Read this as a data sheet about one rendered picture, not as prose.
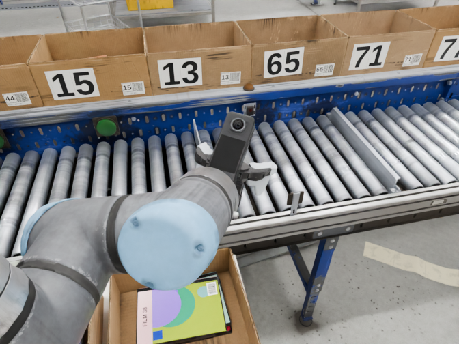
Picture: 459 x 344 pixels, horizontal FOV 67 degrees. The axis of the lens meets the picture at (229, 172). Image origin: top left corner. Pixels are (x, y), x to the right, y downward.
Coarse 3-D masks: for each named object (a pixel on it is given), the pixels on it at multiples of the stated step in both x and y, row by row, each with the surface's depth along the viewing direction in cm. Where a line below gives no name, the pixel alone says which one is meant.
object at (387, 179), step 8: (336, 112) 143; (336, 120) 144; (344, 120) 138; (336, 128) 145; (344, 128) 138; (344, 136) 139; (352, 136) 133; (352, 144) 134; (360, 144) 129; (360, 152) 129; (368, 152) 124; (368, 160) 125; (376, 160) 120; (376, 168) 121; (384, 168) 116; (376, 176) 121; (384, 176) 117; (392, 176) 113; (384, 184) 118; (392, 184) 113
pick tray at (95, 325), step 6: (102, 300) 82; (96, 306) 75; (102, 306) 81; (96, 312) 74; (102, 312) 80; (96, 318) 73; (102, 318) 79; (90, 324) 68; (96, 324) 73; (102, 324) 78; (90, 330) 67; (96, 330) 72; (102, 330) 77; (84, 336) 76; (90, 336) 67; (96, 336) 71; (84, 342) 75; (90, 342) 66; (96, 342) 70
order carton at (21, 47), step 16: (0, 48) 137; (16, 48) 138; (32, 48) 139; (0, 64) 140; (16, 64) 115; (0, 80) 117; (16, 80) 118; (32, 80) 119; (0, 96) 120; (32, 96) 123
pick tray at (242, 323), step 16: (224, 256) 84; (208, 272) 87; (224, 272) 88; (112, 288) 76; (128, 288) 83; (224, 288) 84; (240, 288) 76; (112, 304) 73; (128, 304) 81; (240, 304) 79; (112, 320) 71; (128, 320) 78; (240, 320) 78; (112, 336) 69; (128, 336) 76; (224, 336) 76; (240, 336) 76; (256, 336) 67
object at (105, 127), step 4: (100, 120) 127; (104, 120) 127; (108, 120) 127; (100, 124) 127; (104, 124) 127; (108, 124) 127; (112, 124) 128; (96, 128) 128; (100, 128) 128; (104, 128) 128; (108, 128) 128; (112, 128) 129; (100, 132) 129; (104, 132) 129; (108, 132) 130; (112, 132) 130
